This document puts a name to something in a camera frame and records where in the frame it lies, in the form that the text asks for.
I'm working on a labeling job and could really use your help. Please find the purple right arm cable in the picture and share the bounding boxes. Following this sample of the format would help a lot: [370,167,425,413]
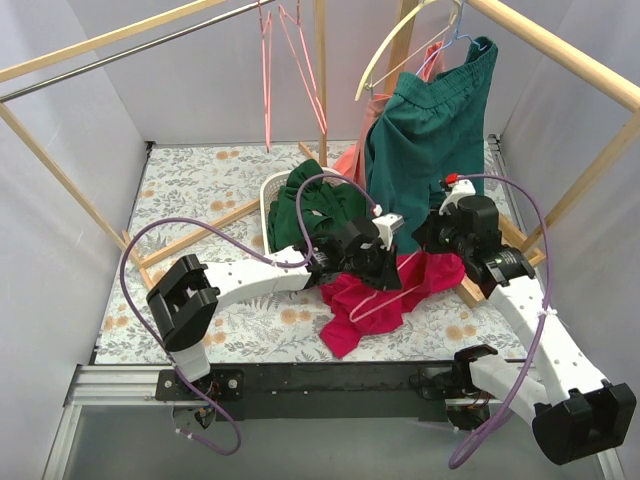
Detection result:
[447,173,555,470]

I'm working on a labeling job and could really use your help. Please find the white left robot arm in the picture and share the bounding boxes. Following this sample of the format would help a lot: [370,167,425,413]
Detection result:
[146,213,404,400]

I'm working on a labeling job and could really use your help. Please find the white laundry basket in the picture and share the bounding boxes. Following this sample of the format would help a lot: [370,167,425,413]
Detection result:
[259,167,351,254]

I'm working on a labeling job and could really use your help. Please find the dark green garment in basket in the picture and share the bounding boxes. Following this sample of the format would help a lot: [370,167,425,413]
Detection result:
[267,160,369,251]

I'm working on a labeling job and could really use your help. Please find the metal hanging rail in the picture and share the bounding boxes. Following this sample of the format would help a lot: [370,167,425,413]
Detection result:
[1,1,270,104]

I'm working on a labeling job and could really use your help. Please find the magenta t shirt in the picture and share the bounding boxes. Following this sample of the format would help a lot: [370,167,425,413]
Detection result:
[320,251,465,359]

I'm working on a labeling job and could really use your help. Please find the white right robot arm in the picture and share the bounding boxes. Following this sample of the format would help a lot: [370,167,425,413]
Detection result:
[413,192,637,465]

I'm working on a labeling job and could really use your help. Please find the teal shorts on hanger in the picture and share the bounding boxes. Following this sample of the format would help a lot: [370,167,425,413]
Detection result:
[365,36,498,255]

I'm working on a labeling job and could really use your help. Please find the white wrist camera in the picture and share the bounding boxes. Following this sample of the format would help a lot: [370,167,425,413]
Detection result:
[438,173,476,216]
[372,204,404,250]

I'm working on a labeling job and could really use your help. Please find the salmon garment on hanger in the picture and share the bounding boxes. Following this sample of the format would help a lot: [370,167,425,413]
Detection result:
[333,41,445,188]

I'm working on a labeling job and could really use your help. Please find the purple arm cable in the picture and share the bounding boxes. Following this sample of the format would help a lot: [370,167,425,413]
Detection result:
[119,173,384,456]
[447,173,555,470]

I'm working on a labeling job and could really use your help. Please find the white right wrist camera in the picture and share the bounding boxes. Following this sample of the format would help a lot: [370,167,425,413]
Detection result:
[438,173,476,216]

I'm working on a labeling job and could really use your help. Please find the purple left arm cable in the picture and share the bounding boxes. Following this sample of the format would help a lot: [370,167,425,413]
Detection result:
[119,173,384,456]

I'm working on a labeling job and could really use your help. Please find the pink wire hanger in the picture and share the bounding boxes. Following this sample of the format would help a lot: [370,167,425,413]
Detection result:
[348,252,426,324]
[278,1,328,134]
[258,1,273,152]

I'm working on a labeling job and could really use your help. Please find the cream wooden hanger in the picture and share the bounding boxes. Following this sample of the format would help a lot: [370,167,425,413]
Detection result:
[354,0,462,102]

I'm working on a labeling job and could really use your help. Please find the wooden clothes rack frame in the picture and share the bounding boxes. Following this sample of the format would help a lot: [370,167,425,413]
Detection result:
[1,1,639,308]

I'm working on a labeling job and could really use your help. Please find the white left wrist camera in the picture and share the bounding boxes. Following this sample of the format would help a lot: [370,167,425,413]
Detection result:
[372,204,404,250]

